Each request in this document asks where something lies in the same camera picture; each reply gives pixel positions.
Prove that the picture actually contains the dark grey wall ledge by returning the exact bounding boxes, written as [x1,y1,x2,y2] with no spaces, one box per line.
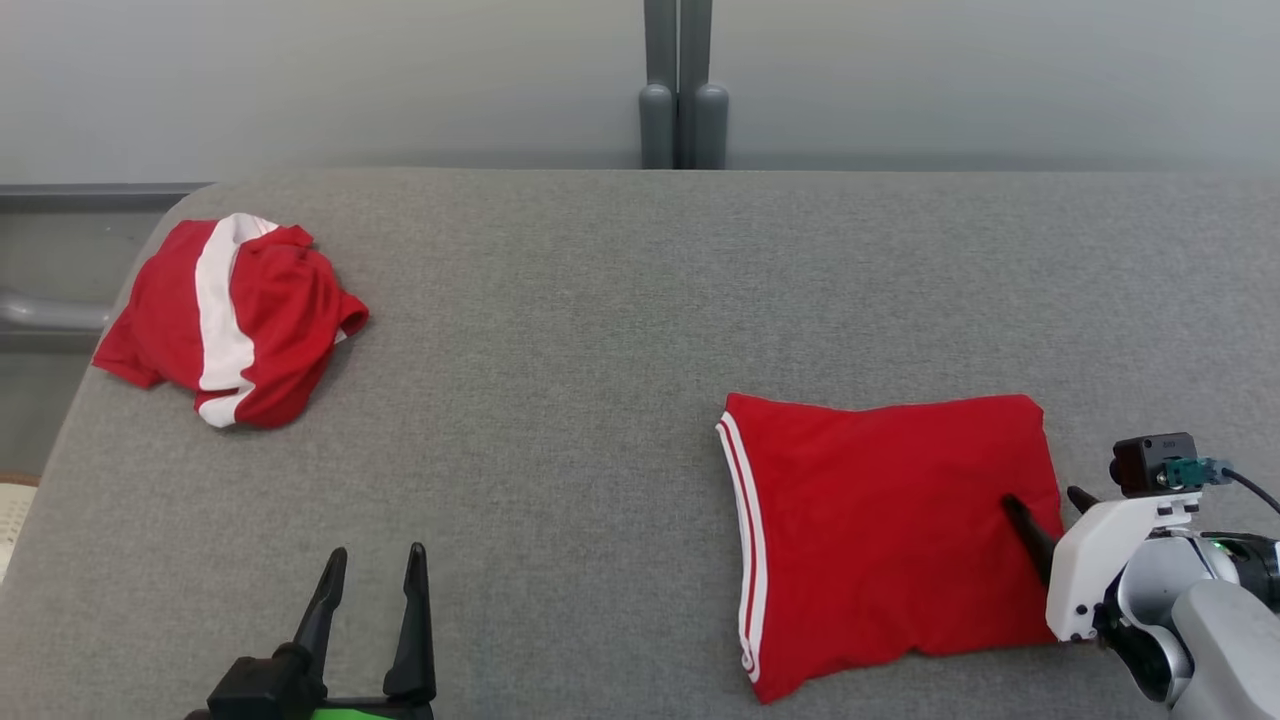
[0,182,213,212]

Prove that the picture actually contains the white perforated basket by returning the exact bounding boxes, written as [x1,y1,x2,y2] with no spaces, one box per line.
[0,474,41,583]

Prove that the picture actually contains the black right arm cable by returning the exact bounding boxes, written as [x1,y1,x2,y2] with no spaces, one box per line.
[1220,467,1280,517]

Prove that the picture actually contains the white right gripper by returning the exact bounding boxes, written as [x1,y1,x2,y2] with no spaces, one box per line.
[1002,485,1202,642]

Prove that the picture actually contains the grey cylinder post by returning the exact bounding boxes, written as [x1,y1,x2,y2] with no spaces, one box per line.
[638,83,678,171]
[692,83,730,171]

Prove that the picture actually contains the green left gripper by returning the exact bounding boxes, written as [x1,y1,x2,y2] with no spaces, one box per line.
[292,543,439,720]

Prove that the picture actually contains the grey wall pipe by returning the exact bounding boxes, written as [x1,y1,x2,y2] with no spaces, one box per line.
[0,287,113,332]

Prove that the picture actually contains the red garment broad white stripe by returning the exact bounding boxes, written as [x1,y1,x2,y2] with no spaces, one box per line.
[91,212,371,431]

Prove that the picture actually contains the grey vertical frame bar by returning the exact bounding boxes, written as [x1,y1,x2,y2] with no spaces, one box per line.
[643,0,714,171]

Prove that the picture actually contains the red shorts thin white stripes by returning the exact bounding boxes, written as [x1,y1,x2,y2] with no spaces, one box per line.
[715,392,1068,706]

